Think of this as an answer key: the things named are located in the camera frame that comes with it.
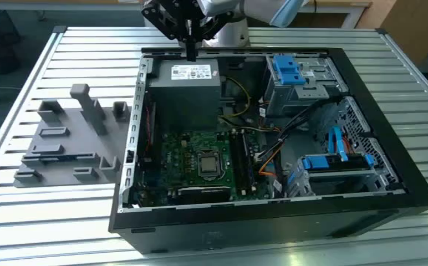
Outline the wooden cabinet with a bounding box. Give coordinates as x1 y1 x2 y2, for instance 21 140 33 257
356 0 428 66

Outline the metal drive cage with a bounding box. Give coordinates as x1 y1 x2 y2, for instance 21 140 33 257
265 54 351 117

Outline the grey power supply unit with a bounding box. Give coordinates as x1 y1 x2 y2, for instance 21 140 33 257
146 59 224 131

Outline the blue drive latch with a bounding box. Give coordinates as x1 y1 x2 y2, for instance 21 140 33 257
273 55 307 86

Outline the multicolour power wire bundle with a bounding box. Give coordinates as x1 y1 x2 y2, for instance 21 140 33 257
220 116 281 133

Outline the green motherboard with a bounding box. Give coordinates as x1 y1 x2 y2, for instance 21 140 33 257
138 129 275 207

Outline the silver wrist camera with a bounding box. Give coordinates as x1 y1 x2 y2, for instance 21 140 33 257
198 0 236 18

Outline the hard disk in blue carrier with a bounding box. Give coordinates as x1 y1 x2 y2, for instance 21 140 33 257
301 154 378 174

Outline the black RAM slot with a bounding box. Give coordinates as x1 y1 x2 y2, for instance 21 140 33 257
229 129 241 196

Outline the black PC case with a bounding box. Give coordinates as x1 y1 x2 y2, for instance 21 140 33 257
109 47 428 255

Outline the blue data wire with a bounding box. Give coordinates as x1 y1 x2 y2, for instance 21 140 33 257
327 126 351 163

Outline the black graphics card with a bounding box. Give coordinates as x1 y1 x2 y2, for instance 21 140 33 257
177 186 233 206

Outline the silver CPU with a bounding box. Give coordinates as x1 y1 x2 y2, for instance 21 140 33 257
198 155 221 174

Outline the orange wire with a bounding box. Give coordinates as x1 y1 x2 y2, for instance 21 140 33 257
257 149 280 177

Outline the thin red wire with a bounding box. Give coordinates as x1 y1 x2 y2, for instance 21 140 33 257
144 105 154 163

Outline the metal socket cover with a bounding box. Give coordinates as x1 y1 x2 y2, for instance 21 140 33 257
196 149 225 182

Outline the yellow and black wire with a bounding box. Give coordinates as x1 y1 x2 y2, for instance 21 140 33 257
219 76 253 120

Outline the grey parts rack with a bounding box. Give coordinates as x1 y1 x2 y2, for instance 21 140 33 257
13 83 133 189

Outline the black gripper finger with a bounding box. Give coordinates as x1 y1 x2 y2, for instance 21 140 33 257
190 15 221 62
141 2 193 62

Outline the black cable bundle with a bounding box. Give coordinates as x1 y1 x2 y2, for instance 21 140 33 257
255 98 343 163

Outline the metal disk bay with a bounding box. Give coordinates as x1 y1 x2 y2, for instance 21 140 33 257
297 154 410 196

